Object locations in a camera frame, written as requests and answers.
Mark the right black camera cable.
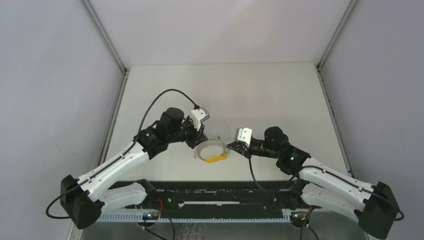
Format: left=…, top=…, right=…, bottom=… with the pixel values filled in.
left=247, top=155, right=406, bottom=222

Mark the left black camera cable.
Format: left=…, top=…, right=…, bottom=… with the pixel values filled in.
left=45, top=88, right=201, bottom=220

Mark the aluminium frame post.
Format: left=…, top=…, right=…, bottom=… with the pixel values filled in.
left=315, top=0, right=360, bottom=178
left=80, top=0, right=129, bottom=167

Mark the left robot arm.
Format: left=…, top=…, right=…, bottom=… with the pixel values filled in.
left=59, top=107, right=210, bottom=230

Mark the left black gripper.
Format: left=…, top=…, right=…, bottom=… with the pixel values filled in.
left=167, top=116, right=208, bottom=150

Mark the right aluminium frame post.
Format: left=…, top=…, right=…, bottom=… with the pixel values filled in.
left=315, top=0, right=360, bottom=178

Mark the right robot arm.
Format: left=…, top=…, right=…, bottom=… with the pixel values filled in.
left=226, top=126, right=405, bottom=240

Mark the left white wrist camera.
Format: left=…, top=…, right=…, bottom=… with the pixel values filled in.
left=190, top=106, right=210, bottom=132

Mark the left aluminium frame post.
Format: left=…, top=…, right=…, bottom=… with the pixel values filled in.
left=80, top=0, right=129, bottom=167

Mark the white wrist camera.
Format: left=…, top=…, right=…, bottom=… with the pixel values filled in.
left=234, top=127, right=253, bottom=148
left=190, top=106, right=210, bottom=132

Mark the black camera cable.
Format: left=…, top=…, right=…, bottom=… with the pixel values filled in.
left=45, top=88, right=201, bottom=220
left=247, top=155, right=406, bottom=222

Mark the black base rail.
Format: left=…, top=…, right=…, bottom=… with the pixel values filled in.
left=109, top=179, right=322, bottom=221

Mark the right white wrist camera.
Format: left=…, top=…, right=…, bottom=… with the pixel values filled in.
left=234, top=127, right=253, bottom=148

